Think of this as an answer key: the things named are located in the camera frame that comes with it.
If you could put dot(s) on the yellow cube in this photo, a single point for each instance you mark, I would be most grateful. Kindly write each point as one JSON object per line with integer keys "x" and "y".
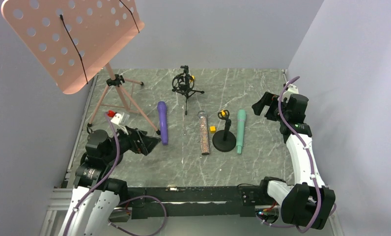
{"x": 212, "y": 129}

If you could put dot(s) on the purple plastic microphone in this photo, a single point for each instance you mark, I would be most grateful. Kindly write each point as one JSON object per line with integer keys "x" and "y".
{"x": 162, "y": 111}

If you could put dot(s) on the glitter microphone with mesh head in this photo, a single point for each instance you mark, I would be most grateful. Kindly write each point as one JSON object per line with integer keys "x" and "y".
{"x": 203, "y": 128}

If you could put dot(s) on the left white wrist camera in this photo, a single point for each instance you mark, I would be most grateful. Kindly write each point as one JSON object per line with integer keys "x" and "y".
{"x": 119, "y": 119}

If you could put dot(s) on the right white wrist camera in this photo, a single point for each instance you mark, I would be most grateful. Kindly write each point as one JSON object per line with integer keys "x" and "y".
{"x": 291, "y": 89}

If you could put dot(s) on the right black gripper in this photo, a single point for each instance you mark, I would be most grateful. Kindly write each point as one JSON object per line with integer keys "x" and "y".
{"x": 269, "y": 106}

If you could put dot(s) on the teal plastic microphone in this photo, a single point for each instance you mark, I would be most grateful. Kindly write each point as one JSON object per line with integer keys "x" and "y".
{"x": 241, "y": 118}

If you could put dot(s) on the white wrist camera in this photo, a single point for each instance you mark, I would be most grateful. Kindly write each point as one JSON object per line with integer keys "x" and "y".
{"x": 291, "y": 89}
{"x": 119, "y": 119}

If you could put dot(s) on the pink perforated music stand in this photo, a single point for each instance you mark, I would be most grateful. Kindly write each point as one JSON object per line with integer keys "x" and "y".
{"x": 75, "y": 39}

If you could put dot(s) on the black round-base microphone stand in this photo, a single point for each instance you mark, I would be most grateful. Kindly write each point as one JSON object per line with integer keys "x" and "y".
{"x": 224, "y": 140}

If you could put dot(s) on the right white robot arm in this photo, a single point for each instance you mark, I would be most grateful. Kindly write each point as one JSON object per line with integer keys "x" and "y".
{"x": 309, "y": 202}

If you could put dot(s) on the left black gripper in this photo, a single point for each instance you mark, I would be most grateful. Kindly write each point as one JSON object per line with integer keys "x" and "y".
{"x": 139, "y": 141}

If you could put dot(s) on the black shock mount tripod stand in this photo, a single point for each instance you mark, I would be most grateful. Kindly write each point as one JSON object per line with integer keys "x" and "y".
{"x": 183, "y": 84}

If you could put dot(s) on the black base frame bar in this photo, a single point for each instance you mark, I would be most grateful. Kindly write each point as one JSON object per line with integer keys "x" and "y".
{"x": 243, "y": 200}

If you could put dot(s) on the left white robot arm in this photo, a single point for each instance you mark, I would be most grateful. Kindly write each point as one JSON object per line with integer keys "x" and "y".
{"x": 95, "y": 194}

